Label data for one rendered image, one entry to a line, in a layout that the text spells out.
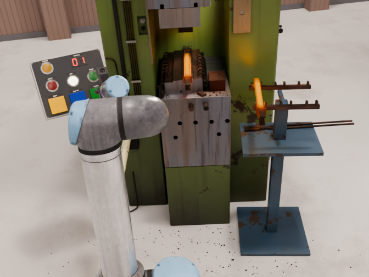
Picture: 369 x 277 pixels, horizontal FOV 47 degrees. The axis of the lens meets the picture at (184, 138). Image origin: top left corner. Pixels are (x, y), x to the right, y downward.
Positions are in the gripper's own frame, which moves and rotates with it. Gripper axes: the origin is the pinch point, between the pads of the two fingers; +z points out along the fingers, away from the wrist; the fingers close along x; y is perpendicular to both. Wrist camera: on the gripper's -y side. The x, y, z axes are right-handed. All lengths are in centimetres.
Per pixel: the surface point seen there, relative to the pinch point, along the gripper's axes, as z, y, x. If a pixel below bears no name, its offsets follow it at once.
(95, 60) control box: 11.0, -16.1, 3.2
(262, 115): -34, 30, 60
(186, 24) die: -7, -21, 47
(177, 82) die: 10.5, 4.4, 41.7
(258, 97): -18, 22, 70
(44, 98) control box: 11.0, -3.7, -25.1
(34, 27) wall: 417, -134, 13
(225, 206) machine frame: 38, 84, 62
